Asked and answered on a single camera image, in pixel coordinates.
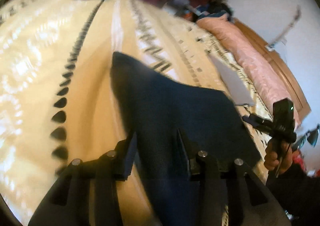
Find grey folded cloth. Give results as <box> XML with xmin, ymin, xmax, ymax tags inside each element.
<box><xmin>208</xmin><ymin>55</ymin><xmax>255</xmax><ymax>106</ymax></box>

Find white cable conduit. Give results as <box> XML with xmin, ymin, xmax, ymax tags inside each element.
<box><xmin>266</xmin><ymin>4</ymin><xmax>302</xmax><ymax>49</ymax></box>

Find pink quilted blanket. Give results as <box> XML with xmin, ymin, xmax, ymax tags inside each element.
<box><xmin>196</xmin><ymin>15</ymin><xmax>302</xmax><ymax>127</ymax></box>

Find wooden bed headboard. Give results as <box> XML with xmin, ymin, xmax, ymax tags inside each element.
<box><xmin>234</xmin><ymin>18</ymin><xmax>311</xmax><ymax>121</ymax></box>

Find right hand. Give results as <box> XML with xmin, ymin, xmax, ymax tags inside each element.
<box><xmin>264</xmin><ymin>139</ymin><xmax>292</xmax><ymax>175</ymax></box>

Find black desk lamp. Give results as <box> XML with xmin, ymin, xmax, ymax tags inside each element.
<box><xmin>292</xmin><ymin>124</ymin><xmax>320</xmax><ymax>152</ymax></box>

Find dark blue denim pants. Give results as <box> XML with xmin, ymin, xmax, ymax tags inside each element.
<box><xmin>111</xmin><ymin>52</ymin><xmax>260</xmax><ymax>225</ymax></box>

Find yellow patterned bed sheet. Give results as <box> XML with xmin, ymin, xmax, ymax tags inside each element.
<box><xmin>1</xmin><ymin>0</ymin><xmax>271</xmax><ymax>225</ymax></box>

